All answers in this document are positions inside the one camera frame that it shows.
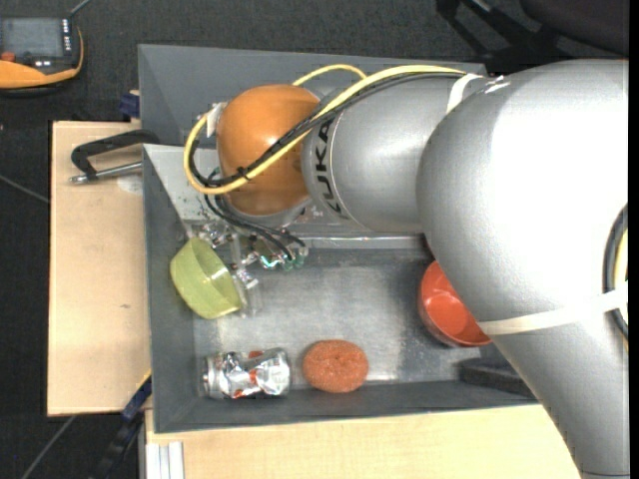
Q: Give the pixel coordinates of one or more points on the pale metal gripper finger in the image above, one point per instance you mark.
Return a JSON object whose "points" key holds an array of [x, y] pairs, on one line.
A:
{"points": [[248, 287], [215, 236]]}

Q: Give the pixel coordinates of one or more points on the yellow-green plastic cup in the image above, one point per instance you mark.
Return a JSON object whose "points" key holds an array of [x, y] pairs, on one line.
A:
{"points": [[199, 280]]}

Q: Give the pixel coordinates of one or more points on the crushed silver drink can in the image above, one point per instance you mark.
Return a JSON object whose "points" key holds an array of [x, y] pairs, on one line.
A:
{"points": [[244, 374]]}

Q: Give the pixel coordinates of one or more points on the grey metal bin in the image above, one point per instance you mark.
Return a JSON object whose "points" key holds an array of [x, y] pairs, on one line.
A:
{"points": [[349, 312]]}

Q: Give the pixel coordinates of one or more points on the round orange scouring pad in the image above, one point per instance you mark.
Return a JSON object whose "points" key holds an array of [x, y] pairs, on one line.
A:
{"points": [[334, 366]]}

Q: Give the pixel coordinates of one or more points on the pale wood flat board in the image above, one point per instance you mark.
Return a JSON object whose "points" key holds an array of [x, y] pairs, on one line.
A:
{"points": [[95, 267]]}

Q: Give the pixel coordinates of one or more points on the orange-red plastic bowl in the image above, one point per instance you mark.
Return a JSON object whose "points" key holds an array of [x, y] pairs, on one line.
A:
{"points": [[444, 310]]}

